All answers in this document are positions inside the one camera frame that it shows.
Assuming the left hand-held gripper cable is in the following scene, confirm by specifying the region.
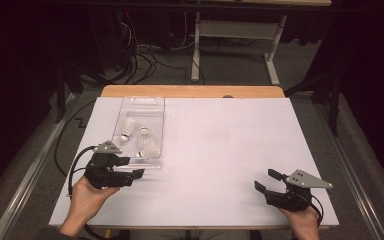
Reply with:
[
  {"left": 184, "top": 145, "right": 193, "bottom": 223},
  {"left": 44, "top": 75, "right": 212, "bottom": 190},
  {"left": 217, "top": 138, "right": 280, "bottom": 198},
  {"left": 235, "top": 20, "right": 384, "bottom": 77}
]
[{"left": 67, "top": 145, "right": 105, "bottom": 240}]

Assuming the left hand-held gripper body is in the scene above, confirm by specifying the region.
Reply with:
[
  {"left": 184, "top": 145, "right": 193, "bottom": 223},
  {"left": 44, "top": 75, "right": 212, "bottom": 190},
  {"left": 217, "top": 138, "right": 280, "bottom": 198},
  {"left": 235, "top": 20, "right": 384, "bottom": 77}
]
[{"left": 83, "top": 140, "right": 135, "bottom": 190}]

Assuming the person's right hand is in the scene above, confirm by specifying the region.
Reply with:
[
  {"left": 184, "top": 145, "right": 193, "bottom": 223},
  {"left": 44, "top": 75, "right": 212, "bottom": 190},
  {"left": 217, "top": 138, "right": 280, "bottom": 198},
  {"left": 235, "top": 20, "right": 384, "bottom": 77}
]
[{"left": 277, "top": 205, "right": 320, "bottom": 236}]

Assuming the white board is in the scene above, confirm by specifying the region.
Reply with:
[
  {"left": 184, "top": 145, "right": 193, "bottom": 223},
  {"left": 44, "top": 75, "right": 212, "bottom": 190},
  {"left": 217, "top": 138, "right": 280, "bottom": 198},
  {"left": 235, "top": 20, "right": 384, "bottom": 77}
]
[{"left": 48, "top": 96, "right": 340, "bottom": 229}]

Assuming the hand-held gripper cable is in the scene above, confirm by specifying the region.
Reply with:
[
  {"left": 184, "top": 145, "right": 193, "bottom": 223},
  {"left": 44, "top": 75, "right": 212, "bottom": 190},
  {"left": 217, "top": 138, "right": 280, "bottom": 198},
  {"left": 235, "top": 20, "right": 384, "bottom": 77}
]
[
  {"left": 309, "top": 195, "right": 324, "bottom": 228},
  {"left": 67, "top": 145, "right": 105, "bottom": 240}
]

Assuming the black metal stand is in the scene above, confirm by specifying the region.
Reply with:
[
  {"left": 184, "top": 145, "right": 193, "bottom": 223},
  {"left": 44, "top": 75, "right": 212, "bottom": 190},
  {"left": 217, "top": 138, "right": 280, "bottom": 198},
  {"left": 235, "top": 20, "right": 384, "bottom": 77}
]
[
  {"left": 54, "top": 63, "right": 84, "bottom": 124},
  {"left": 284, "top": 66, "right": 343, "bottom": 138}
]

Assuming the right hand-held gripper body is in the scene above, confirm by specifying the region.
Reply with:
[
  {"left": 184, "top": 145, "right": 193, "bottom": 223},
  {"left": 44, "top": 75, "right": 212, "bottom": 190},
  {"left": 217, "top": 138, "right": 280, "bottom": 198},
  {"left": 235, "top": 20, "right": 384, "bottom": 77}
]
[{"left": 264, "top": 169, "right": 334, "bottom": 213}]

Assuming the metal floor rail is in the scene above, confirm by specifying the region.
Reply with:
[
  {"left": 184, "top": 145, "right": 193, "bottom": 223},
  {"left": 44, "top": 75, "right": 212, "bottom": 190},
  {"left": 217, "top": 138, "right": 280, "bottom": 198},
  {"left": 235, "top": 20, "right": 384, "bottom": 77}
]
[
  {"left": 313, "top": 99, "right": 384, "bottom": 240},
  {"left": 0, "top": 93, "right": 81, "bottom": 240}
]

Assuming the tangle of black cables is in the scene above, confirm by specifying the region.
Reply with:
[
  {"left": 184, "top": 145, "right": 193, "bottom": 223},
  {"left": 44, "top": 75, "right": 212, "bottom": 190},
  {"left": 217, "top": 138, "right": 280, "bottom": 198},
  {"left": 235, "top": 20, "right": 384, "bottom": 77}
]
[{"left": 114, "top": 11, "right": 188, "bottom": 84}]

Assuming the clear plastic container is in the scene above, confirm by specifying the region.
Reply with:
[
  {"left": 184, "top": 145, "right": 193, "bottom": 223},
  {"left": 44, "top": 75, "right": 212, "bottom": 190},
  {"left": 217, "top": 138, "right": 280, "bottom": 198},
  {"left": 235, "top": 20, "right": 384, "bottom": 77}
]
[{"left": 111, "top": 96, "right": 166, "bottom": 170}]

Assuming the white metal desk frame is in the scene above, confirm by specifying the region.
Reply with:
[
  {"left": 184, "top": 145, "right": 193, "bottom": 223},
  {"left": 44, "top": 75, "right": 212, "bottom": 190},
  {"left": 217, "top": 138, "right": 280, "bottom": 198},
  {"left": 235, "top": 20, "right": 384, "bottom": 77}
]
[{"left": 190, "top": 0, "right": 333, "bottom": 86}]

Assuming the wooden table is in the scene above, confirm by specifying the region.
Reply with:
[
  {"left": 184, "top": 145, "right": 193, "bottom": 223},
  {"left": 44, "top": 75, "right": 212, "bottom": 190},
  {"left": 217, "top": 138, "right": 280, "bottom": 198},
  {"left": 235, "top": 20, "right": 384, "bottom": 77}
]
[{"left": 100, "top": 84, "right": 286, "bottom": 99}]

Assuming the person's left hand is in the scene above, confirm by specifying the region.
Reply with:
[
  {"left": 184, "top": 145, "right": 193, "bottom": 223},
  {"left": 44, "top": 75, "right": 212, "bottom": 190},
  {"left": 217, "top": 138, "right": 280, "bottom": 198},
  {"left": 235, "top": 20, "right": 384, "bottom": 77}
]
[{"left": 68, "top": 175, "right": 121, "bottom": 224}]

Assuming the right hand-held gripper cable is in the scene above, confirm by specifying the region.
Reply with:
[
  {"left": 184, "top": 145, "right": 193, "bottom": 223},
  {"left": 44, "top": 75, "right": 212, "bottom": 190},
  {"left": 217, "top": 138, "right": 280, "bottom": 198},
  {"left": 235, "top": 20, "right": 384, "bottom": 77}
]
[{"left": 309, "top": 195, "right": 324, "bottom": 228}]

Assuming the white shuttlecock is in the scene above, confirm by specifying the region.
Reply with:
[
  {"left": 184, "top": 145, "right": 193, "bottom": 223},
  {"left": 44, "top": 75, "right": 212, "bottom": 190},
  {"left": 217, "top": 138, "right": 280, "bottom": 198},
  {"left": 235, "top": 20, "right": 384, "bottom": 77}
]
[
  {"left": 136, "top": 143, "right": 161, "bottom": 159},
  {"left": 136, "top": 126, "right": 154, "bottom": 149},
  {"left": 119, "top": 116, "right": 138, "bottom": 143}
]

